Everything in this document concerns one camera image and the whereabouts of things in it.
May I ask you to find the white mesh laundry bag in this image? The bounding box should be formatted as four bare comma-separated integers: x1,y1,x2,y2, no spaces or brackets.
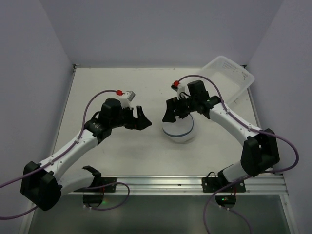
162,114,197,143

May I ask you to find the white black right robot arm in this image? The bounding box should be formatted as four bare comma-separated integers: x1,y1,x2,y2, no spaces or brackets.
162,80,280,187

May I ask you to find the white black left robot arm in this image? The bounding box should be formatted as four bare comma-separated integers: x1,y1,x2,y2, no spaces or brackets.
20,98,152,211

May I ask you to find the white plastic basket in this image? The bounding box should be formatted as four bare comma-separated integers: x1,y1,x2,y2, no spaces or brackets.
197,56,255,104

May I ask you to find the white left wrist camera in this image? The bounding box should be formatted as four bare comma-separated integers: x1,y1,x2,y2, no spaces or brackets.
116,90,136,108

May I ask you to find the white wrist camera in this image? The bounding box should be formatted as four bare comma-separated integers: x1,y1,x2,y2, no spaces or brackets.
171,80,188,99
116,90,136,108

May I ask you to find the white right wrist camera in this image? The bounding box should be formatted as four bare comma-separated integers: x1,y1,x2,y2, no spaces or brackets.
171,80,188,99

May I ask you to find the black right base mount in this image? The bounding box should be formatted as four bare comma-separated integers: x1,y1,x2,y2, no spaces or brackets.
201,172,246,208

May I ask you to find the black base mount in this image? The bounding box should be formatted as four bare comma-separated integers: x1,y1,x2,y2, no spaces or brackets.
201,172,246,208
76,166,117,207

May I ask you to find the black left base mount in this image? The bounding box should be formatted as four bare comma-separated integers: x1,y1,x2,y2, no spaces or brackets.
76,166,117,207

